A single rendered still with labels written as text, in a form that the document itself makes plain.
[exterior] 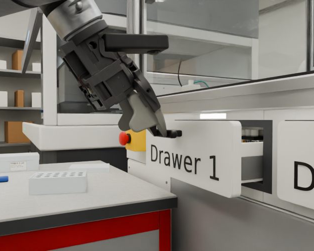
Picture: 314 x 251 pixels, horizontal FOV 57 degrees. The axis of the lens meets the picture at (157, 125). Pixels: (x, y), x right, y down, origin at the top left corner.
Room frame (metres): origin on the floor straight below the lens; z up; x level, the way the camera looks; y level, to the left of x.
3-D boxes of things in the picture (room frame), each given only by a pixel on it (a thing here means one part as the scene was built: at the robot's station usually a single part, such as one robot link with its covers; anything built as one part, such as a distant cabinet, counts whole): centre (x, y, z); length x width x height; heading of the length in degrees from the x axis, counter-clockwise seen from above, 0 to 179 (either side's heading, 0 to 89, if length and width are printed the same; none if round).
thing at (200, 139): (0.54, -0.05, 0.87); 0.29 x 0.02 x 0.11; 27
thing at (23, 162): (0.98, 0.47, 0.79); 0.13 x 0.09 x 0.05; 116
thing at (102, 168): (0.96, 0.22, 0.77); 0.13 x 0.09 x 0.02; 98
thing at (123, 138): (0.84, 0.09, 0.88); 0.04 x 0.03 x 0.04; 27
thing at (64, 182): (0.70, 0.23, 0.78); 0.12 x 0.08 x 0.04; 101
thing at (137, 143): (0.85, 0.06, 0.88); 0.07 x 0.05 x 0.07; 27
